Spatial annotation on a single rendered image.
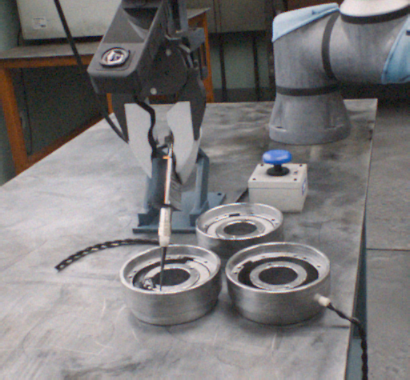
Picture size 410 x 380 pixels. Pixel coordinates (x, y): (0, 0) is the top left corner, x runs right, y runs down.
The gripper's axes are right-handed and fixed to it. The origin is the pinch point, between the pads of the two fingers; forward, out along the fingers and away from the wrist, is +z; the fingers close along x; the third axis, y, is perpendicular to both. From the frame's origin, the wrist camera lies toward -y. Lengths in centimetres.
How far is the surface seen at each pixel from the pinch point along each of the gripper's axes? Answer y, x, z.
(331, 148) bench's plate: 48, -13, 13
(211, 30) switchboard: 380, 93, 36
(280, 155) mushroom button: 22.6, -8.3, 5.9
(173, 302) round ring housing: -8.2, -2.0, 10.1
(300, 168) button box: 25.3, -10.5, 8.7
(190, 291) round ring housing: -7.3, -3.6, 9.4
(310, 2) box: 348, 21, 19
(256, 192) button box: 20.3, -5.1, 10.3
